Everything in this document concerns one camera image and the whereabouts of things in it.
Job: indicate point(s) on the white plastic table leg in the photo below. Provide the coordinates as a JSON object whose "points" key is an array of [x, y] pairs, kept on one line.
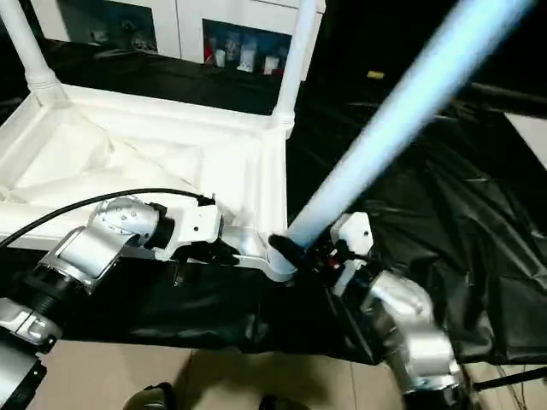
{"points": [[32, 51], [406, 107], [295, 64]]}

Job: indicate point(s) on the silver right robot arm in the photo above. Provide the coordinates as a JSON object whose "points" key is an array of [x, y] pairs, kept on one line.
{"points": [[406, 320]]}

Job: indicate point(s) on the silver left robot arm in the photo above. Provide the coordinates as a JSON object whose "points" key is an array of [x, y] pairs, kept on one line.
{"points": [[85, 247]]}

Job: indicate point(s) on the black table mat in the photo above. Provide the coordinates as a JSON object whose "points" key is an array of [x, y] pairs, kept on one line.
{"points": [[427, 213]]}

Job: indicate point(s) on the small white bottle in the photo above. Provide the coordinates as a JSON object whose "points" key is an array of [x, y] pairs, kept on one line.
{"points": [[245, 57], [220, 58], [270, 65]]}

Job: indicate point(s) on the small yellow label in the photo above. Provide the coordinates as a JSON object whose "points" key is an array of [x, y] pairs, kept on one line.
{"points": [[375, 74]]}

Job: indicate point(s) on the thin black floor rod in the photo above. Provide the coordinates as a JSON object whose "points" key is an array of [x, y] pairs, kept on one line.
{"points": [[513, 378]]}

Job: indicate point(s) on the white glass-door cabinet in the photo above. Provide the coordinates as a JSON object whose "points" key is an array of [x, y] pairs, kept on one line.
{"points": [[179, 25]]}

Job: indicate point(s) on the white flat panel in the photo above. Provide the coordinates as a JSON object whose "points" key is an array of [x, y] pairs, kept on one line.
{"points": [[532, 136]]}

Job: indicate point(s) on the long black bar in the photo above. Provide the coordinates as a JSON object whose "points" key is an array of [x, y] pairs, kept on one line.
{"points": [[508, 96]]}

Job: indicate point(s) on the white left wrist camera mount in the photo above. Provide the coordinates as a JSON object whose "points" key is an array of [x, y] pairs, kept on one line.
{"points": [[196, 226]]}

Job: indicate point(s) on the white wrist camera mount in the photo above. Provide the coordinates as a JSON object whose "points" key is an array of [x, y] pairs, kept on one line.
{"points": [[354, 230], [196, 226]]}

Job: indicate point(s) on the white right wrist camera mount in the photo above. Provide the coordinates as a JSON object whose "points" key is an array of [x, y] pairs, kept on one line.
{"points": [[354, 230]]}

